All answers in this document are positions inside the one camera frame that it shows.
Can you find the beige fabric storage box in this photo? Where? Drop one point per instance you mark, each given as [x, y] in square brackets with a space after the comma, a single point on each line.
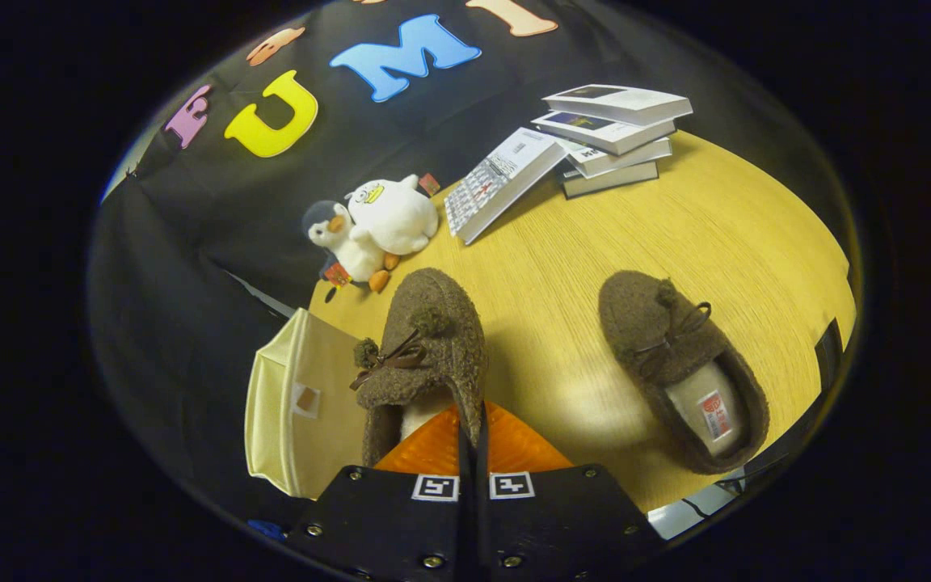
[304, 436]

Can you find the grey white penguin plush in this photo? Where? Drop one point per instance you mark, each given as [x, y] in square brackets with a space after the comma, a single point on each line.
[348, 250]

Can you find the grey thick book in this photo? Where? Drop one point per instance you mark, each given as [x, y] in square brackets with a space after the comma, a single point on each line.
[611, 179]

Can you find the white plush toy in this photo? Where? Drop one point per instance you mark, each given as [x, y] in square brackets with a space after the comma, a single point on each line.
[397, 214]

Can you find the black edge bracket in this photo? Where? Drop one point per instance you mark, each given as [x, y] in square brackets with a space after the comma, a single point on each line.
[829, 356]

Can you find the plain white book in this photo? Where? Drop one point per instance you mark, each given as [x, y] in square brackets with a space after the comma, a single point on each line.
[627, 158]

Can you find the white book with blue cover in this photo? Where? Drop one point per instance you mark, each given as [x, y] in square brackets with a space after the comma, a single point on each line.
[603, 133]

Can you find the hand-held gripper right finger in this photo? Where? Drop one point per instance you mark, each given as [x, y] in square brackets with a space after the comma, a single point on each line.
[562, 525]

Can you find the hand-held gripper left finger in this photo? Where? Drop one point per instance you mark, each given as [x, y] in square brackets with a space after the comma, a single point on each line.
[385, 525]

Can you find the white book with patterned cover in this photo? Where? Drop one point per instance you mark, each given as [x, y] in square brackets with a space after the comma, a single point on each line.
[498, 182]

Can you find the brown fuzzy slipper shoe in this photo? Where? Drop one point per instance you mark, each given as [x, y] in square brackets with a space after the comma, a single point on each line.
[635, 315]
[441, 323]

